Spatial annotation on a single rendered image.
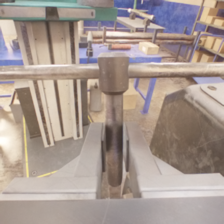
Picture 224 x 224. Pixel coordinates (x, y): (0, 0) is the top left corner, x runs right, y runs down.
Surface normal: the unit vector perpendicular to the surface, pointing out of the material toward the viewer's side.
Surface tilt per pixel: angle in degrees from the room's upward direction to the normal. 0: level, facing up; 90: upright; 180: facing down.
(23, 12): 90
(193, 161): 90
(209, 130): 90
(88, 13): 90
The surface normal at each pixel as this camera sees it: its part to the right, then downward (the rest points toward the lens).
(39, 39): 0.42, 0.57
